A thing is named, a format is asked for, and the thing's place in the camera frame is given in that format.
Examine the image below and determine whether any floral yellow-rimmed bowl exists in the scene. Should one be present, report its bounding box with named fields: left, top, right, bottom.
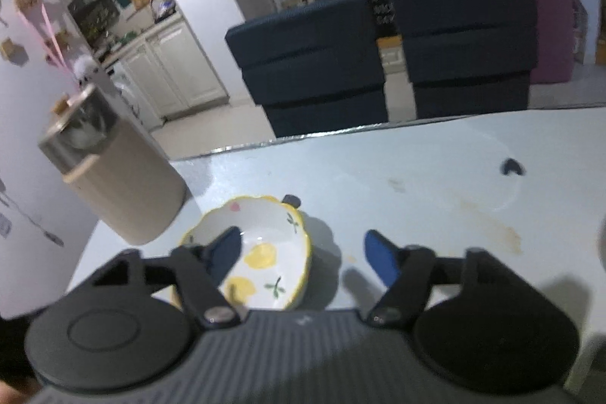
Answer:
left=177, top=195, right=313, bottom=313

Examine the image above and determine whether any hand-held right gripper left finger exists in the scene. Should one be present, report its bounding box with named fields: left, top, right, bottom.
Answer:
left=66, top=225, right=244, bottom=330

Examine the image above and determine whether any maroon sofa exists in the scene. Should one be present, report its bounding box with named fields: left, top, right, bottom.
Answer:
left=459, top=0, right=576, bottom=85

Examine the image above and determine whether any dark blue chair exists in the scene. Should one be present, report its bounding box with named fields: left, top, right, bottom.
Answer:
left=224, top=0, right=390, bottom=138
left=388, top=0, right=539, bottom=121

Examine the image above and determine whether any beige thermos jug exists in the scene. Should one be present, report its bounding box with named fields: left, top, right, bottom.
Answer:
left=38, top=84, right=187, bottom=246

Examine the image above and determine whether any white kitchen base cabinet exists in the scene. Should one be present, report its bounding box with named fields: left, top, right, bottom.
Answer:
left=102, top=13, right=230, bottom=128

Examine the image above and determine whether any pink ribbon with plush toy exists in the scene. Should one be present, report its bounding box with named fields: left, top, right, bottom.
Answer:
left=14, top=0, right=102, bottom=80

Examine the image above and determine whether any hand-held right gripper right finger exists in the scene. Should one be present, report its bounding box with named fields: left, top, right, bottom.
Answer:
left=363, top=229, right=545, bottom=330

